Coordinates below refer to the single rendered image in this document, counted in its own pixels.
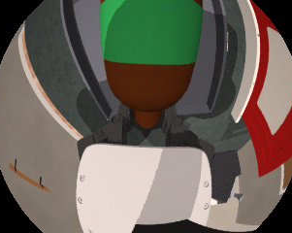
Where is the brown bottle with green label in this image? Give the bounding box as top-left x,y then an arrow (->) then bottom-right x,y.
100,0 -> 203,128

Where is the red plastic crate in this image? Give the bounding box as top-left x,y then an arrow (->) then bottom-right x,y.
242,0 -> 292,178

